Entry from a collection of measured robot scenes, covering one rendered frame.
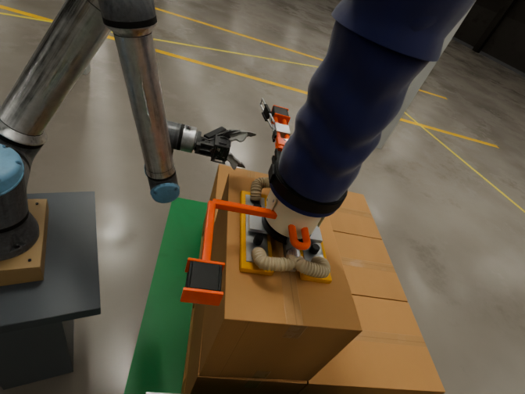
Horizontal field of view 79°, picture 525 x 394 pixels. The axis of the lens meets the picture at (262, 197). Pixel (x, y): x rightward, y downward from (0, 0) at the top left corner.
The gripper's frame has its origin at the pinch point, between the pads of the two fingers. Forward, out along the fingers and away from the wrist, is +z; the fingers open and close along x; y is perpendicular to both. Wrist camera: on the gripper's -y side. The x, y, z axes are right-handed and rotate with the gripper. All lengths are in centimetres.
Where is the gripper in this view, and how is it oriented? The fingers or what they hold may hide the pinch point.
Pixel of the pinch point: (251, 150)
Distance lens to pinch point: 119.1
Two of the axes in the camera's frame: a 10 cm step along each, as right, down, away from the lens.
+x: 3.0, -7.2, -6.3
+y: 0.5, 6.7, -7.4
